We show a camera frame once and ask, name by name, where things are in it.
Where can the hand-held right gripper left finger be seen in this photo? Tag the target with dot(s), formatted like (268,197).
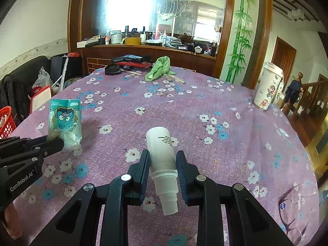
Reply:
(144,176)

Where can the black tool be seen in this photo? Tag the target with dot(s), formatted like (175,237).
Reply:
(129,57)

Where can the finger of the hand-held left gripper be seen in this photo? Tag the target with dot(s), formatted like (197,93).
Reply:
(53,145)
(23,143)

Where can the purple frame glasses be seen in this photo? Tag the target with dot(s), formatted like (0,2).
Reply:
(287,219)

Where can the wooden arch frame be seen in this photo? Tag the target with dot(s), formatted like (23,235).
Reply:
(265,30)

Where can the person's left forearm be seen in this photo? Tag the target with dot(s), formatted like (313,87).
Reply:
(11,223)

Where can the wooden door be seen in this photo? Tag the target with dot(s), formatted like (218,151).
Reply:
(283,59)

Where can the row of counter items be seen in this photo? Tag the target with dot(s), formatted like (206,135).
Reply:
(164,41)

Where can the teal tissue pack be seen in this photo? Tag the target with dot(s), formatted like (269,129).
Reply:
(64,123)

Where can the white cartoon print cup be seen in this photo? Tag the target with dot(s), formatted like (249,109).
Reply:
(267,89)

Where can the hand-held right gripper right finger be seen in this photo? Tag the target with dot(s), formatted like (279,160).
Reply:
(182,179)

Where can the black sofa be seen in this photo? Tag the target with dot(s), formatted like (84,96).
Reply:
(15,89)

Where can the black tape dispenser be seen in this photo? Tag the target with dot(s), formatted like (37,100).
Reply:
(112,69)

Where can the white and red storage box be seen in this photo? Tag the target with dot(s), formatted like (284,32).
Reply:
(41,98)

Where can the red mesh basket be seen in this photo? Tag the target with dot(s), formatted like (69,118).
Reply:
(6,123)

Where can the wooden stair railing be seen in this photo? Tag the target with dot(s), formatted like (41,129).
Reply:
(312,97)

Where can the wooden stick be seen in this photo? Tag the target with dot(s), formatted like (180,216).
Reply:
(175,78)
(130,73)

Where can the clear plastic bag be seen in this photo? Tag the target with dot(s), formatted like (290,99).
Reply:
(42,78)

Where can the green bamboo wall decal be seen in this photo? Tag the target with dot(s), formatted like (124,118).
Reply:
(243,30)

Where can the white plastic bottle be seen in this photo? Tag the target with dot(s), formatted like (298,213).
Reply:
(161,158)

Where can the wooden counter ledge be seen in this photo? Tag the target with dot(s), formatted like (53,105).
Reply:
(153,53)

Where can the green cloth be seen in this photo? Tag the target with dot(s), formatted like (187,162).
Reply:
(160,68)

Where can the dark jacket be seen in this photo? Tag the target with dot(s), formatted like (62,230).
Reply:
(292,91)

